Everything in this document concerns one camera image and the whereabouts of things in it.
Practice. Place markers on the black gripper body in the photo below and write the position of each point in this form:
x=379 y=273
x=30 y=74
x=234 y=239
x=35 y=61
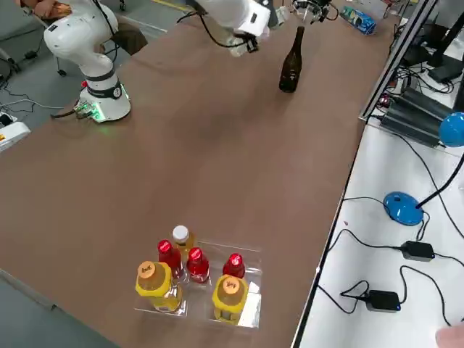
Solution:
x=251 y=44

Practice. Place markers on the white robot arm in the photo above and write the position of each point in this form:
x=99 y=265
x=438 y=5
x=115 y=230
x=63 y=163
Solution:
x=98 y=43

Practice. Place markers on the dark glass wine bottle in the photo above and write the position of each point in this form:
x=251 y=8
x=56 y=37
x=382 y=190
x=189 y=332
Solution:
x=290 y=69

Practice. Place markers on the yellow tea bottle white cap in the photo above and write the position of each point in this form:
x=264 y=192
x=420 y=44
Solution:
x=181 y=235

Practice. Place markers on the clear acrylic bottle shelf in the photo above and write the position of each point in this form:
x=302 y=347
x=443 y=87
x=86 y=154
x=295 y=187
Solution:
x=217 y=253

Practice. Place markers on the red drink bottle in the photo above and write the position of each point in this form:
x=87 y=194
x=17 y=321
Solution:
x=233 y=266
x=167 y=255
x=196 y=266

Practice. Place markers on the large yellow bottle orange cap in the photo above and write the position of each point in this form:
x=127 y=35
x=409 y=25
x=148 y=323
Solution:
x=154 y=282
x=229 y=297

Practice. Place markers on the teal snack box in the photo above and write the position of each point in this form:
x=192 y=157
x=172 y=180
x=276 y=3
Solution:
x=348 y=11

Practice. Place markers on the blue cookie box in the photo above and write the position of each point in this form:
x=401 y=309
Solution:
x=364 y=22

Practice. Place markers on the person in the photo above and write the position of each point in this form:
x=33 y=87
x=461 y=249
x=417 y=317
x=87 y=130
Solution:
x=127 y=38

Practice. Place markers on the black power supply brick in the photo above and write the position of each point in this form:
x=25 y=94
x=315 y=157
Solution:
x=409 y=125
x=427 y=103

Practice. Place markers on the blue desk lamp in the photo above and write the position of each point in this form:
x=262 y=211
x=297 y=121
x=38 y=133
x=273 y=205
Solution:
x=402 y=208

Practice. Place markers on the black power adapter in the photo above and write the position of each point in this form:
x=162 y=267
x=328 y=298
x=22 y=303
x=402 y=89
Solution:
x=417 y=251
x=382 y=301

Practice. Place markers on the aluminium frame post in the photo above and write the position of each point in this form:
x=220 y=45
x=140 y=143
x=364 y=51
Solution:
x=395 y=61

